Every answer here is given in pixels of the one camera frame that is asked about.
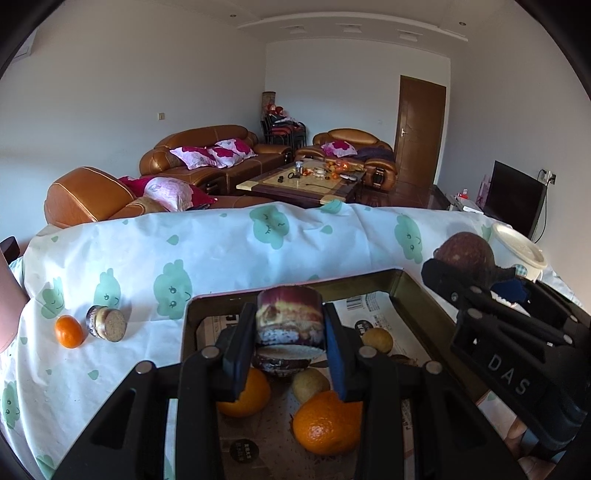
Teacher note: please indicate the brown wooden door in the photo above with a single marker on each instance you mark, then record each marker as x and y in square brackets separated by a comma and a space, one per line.
[422, 134]

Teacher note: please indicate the large orange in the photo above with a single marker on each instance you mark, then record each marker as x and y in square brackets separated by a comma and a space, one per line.
[328, 429]

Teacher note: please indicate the purple passion fruit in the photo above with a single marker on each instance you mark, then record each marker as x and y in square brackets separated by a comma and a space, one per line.
[464, 256]

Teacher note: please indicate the small mandarin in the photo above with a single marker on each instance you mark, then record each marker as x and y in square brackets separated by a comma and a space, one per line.
[70, 331]

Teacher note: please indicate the white magenta floral pillow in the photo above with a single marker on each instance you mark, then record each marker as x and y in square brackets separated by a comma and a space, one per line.
[231, 150]
[194, 158]
[339, 147]

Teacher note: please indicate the black television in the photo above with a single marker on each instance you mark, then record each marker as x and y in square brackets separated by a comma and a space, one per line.
[515, 198]

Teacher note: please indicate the white green printed tablecloth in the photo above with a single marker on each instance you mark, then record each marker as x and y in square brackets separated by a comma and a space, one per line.
[323, 249]

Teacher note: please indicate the pink electric kettle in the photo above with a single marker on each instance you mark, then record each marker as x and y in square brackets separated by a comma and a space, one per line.
[9, 309]

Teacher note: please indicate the white air conditioner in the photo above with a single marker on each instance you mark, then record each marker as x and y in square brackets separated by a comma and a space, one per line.
[23, 50]

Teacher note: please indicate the wall power socket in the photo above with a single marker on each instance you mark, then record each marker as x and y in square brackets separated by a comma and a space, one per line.
[548, 177]

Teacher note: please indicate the brown leather three-seat sofa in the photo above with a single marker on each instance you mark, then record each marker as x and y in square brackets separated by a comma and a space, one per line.
[258, 161]

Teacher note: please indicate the dark purple blanket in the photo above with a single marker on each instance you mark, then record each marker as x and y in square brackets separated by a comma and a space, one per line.
[374, 153]

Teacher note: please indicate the white printed cup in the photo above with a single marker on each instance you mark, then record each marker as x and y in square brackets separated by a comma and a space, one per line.
[517, 249]

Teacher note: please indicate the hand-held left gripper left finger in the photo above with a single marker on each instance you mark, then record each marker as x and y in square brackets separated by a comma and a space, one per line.
[238, 364]

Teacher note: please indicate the wooden coffee table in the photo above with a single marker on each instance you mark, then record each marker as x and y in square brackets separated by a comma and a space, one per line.
[286, 187]

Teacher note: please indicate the brown leather loveseat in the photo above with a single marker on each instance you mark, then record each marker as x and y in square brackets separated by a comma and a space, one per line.
[351, 135]

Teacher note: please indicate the brown leather chaise sofa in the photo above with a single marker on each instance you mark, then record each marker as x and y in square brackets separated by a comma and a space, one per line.
[87, 194]

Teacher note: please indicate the medium orange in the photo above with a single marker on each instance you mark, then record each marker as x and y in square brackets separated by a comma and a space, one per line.
[249, 401]

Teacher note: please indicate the person's right hand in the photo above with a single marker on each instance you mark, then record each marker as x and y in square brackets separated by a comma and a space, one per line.
[531, 461]

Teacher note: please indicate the pale pink leaf pillow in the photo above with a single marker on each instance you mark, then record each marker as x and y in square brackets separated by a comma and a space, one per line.
[168, 193]

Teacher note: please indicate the small yellow round fruit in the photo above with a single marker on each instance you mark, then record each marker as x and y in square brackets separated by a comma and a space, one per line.
[311, 384]
[377, 340]

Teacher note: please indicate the stack of dark chairs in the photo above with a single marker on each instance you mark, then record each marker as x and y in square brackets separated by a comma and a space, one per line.
[284, 131]

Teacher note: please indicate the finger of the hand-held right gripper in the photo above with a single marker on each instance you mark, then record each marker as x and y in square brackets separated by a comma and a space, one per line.
[461, 293]
[508, 290]

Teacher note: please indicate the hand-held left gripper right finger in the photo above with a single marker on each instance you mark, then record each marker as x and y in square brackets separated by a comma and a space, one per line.
[339, 364]

